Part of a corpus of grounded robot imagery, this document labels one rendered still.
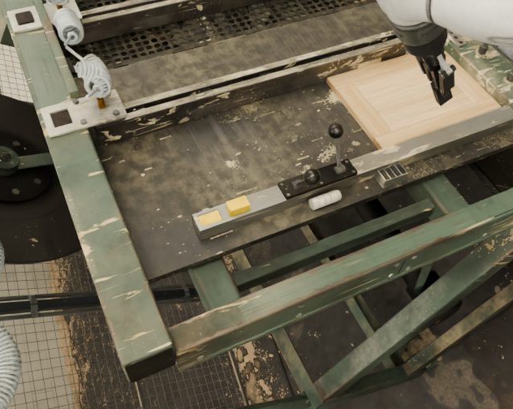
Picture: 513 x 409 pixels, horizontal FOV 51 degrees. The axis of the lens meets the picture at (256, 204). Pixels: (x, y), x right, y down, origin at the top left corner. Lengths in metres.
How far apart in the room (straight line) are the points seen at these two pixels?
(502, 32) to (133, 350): 0.79
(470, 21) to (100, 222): 0.80
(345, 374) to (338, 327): 1.03
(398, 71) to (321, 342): 1.94
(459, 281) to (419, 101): 0.60
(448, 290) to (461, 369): 0.97
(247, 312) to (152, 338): 0.20
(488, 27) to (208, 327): 0.73
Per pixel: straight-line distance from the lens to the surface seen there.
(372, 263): 1.22
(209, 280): 1.26
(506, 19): 0.79
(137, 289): 1.11
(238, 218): 1.26
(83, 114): 1.40
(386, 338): 2.02
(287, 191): 1.29
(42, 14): 1.47
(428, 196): 1.50
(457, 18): 0.82
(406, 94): 1.65
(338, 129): 1.30
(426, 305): 1.92
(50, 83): 1.52
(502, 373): 2.72
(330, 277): 1.18
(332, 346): 3.22
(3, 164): 1.95
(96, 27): 1.76
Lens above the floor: 2.44
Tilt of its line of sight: 43 degrees down
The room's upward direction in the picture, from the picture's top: 87 degrees counter-clockwise
